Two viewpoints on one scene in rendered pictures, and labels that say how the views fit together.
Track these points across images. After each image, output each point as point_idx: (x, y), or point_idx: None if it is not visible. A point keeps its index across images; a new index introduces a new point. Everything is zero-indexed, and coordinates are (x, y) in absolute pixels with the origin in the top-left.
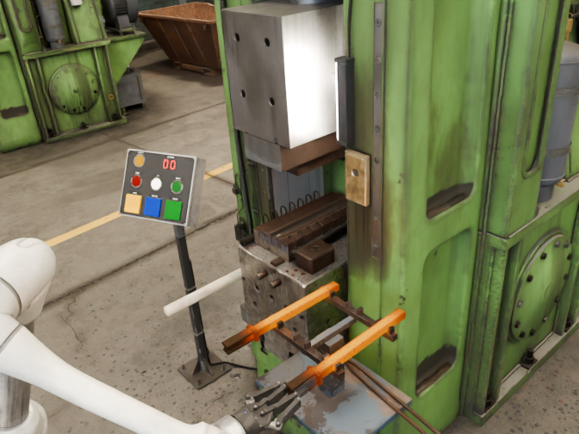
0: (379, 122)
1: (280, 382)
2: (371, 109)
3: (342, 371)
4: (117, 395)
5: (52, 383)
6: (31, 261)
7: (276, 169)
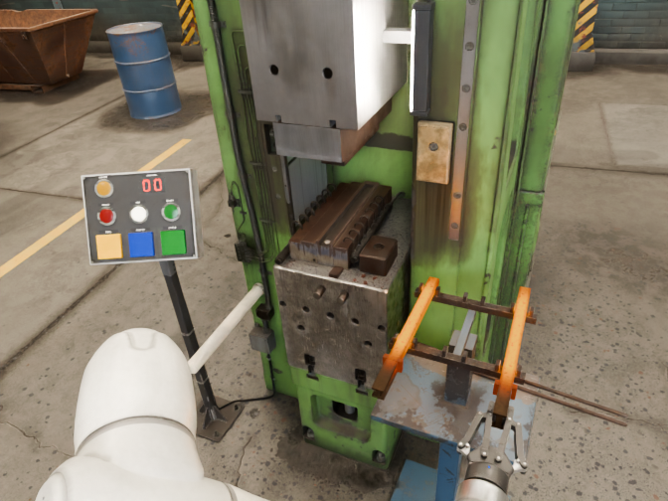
0: (469, 80)
1: (481, 413)
2: (459, 66)
3: (524, 374)
4: None
5: None
6: (175, 368)
7: (331, 160)
